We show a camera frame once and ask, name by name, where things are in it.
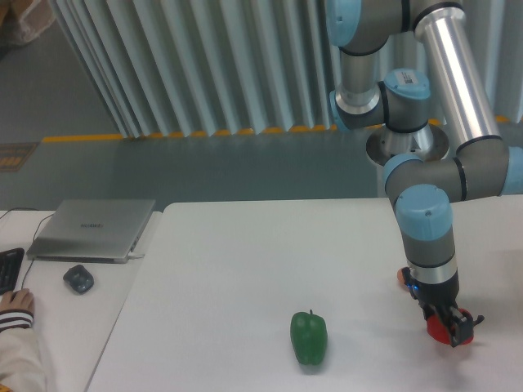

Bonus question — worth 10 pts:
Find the white folding partition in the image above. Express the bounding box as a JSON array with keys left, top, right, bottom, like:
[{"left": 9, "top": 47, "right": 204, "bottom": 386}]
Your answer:
[{"left": 49, "top": 1, "right": 522, "bottom": 137}]

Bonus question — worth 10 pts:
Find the black laptop cable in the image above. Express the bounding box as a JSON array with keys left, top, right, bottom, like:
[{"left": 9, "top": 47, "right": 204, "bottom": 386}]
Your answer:
[{"left": 0, "top": 209, "right": 56, "bottom": 292}]

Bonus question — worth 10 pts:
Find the brown cardboard box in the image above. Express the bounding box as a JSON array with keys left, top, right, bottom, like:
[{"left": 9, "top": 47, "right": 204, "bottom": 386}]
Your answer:
[{"left": 1, "top": 0, "right": 55, "bottom": 48}]

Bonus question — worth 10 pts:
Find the white sleeved forearm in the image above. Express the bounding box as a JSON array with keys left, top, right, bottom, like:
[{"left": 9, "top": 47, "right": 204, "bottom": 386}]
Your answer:
[{"left": 1, "top": 310, "right": 47, "bottom": 391}]

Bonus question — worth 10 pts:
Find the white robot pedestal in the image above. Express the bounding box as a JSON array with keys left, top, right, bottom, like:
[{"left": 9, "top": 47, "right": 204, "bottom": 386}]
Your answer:
[{"left": 365, "top": 124, "right": 450, "bottom": 199}]

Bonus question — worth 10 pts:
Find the person's hand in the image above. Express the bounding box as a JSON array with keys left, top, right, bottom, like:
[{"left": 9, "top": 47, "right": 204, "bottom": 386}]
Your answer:
[{"left": 0, "top": 288, "right": 35, "bottom": 315}]

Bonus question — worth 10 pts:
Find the green bell pepper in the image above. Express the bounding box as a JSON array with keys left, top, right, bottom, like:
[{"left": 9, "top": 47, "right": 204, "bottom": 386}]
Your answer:
[{"left": 289, "top": 310, "right": 328, "bottom": 366}]

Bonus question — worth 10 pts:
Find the red bell pepper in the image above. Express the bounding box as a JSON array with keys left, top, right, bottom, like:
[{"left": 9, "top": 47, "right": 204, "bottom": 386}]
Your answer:
[{"left": 426, "top": 314, "right": 474, "bottom": 345}]

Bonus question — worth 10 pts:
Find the black keyboard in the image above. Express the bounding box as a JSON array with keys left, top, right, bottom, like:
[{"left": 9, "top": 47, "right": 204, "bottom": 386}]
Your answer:
[{"left": 0, "top": 247, "right": 25, "bottom": 295}]

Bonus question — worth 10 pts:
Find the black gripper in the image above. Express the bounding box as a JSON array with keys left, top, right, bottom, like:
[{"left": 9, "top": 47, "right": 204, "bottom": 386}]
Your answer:
[{"left": 402, "top": 267, "right": 485, "bottom": 347}]

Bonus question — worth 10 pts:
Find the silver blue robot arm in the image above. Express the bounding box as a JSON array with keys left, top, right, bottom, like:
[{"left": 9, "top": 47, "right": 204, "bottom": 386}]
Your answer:
[{"left": 326, "top": 1, "right": 522, "bottom": 346}]

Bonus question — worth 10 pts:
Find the silver closed laptop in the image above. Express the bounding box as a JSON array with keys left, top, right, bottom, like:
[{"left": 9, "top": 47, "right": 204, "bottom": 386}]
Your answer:
[{"left": 27, "top": 199, "right": 155, "bottom": 263}]

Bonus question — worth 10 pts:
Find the brown egg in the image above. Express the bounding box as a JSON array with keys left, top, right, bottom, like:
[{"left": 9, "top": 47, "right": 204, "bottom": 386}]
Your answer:
[{"left": 396, "top": 270, "right": 405, "bottom": 286}]

